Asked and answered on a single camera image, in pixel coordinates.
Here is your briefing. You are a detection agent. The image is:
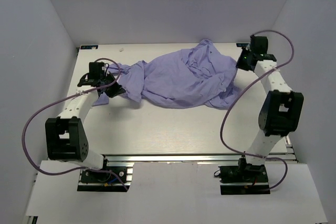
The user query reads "lavender purple jacket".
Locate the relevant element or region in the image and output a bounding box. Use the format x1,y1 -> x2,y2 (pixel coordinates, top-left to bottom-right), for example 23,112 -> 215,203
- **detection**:
108,39 -> 240,110

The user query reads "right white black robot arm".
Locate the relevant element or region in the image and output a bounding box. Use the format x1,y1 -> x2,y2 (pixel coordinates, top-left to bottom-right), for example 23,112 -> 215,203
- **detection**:
236,35 -> 304,182

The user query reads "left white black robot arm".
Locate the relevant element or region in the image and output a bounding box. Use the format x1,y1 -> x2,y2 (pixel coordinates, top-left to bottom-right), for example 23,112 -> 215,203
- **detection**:
45,62 -> 125,182

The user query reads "right blue table label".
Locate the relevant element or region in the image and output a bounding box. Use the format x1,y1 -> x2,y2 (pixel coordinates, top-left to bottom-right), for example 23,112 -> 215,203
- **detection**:
236,42 -> 249,48

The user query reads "blue table label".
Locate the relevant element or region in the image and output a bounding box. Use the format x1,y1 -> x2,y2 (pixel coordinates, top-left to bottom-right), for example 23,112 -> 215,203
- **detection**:
236,42 -> 249,48
80,45 -> 98,50

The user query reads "left blue table label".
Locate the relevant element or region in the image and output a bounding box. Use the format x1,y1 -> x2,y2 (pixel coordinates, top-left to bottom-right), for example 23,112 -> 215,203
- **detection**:
80,45 -> 98,50

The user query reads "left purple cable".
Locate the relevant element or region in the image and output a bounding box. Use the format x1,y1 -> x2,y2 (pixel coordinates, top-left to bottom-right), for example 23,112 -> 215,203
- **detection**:
22,58 -> 129,192

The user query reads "purple cable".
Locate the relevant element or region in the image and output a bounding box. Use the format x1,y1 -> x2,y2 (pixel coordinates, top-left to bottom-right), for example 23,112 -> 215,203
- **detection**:
219,29 -> 295,190
22,58 -> 129,192

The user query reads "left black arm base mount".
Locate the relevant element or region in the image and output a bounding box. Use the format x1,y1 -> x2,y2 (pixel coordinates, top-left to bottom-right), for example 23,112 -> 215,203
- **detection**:
77,158 -> 133,193

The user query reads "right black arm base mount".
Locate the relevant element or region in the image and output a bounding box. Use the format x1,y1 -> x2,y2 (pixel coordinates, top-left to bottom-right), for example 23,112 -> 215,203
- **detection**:
214,157 -> 270,195

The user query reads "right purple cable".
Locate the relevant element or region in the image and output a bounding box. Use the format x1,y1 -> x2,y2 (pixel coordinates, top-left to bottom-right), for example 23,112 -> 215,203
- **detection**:
219,29 -> 295,190

